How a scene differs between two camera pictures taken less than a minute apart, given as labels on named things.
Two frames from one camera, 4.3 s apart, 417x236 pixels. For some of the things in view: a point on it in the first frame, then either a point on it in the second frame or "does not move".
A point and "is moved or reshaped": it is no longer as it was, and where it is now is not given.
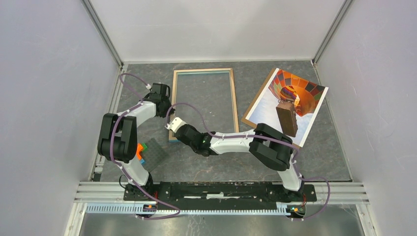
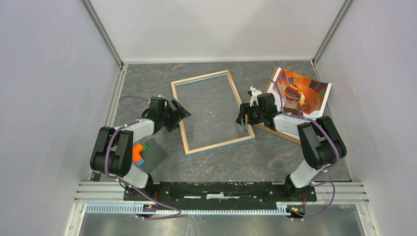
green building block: [144, 146] does not move
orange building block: [139, 148] does not move
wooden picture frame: [171, 135] is moved or reshaped
